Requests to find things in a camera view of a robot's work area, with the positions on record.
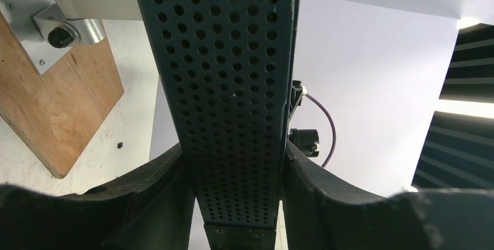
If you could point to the teal grey network switch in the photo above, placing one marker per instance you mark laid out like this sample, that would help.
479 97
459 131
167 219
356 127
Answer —
226 70

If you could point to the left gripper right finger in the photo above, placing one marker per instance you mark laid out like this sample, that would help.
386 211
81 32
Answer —
322 211

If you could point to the metal switch mounting stand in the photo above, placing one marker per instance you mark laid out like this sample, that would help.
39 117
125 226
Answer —
65 16

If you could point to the wooden base board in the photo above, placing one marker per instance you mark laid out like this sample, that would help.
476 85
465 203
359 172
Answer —
59 80

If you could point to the black slatted panel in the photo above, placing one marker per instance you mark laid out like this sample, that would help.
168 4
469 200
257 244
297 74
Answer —
458 148

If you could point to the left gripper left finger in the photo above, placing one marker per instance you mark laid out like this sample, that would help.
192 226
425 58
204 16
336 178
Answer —
149 207

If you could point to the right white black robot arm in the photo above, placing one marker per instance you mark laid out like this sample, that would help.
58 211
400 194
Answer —
305 140

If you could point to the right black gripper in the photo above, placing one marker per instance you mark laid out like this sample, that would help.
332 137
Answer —
296 94

